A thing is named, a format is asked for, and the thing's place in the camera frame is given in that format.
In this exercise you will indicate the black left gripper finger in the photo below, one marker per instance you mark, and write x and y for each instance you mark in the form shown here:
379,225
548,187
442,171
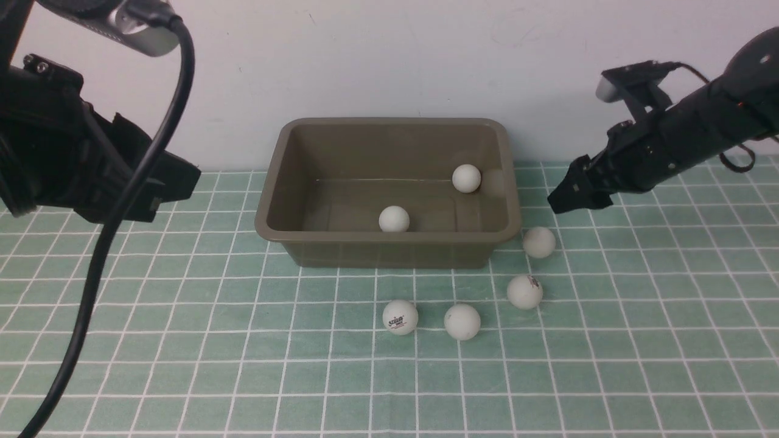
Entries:
172,179

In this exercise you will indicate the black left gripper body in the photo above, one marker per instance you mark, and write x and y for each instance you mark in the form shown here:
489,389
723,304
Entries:
57,151

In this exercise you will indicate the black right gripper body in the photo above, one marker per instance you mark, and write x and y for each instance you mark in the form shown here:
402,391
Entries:
635,160

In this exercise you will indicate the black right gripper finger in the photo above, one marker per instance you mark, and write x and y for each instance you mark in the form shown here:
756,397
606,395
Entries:
576,181
561,204

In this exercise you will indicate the white ping-pong ball dark smudge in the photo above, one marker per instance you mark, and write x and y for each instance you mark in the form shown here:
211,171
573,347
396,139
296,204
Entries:
524,292

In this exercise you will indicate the plain white ping-pong ball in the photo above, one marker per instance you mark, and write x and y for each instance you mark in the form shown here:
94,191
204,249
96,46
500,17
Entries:
462,322

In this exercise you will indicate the white ping-pong ball with mark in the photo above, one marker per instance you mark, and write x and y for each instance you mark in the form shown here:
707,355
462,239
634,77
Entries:
394,219

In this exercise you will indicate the white ping-pong ball red logo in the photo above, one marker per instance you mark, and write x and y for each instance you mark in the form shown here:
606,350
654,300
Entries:
400,317

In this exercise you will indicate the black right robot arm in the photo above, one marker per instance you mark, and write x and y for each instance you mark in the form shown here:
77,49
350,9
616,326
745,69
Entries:
664,138

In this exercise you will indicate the green checkered table mat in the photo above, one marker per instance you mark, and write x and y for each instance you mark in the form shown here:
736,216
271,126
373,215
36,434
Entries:
659,318

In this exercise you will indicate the olive green plastic bin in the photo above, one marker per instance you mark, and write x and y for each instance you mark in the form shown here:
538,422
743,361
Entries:
390,192

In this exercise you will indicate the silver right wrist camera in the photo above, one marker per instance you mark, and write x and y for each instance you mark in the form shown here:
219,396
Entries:
638,86

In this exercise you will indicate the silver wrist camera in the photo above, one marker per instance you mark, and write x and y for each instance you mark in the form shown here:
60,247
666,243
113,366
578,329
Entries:
111,19
638,86

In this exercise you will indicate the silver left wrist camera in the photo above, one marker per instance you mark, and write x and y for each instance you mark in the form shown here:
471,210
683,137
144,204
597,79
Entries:
111,19

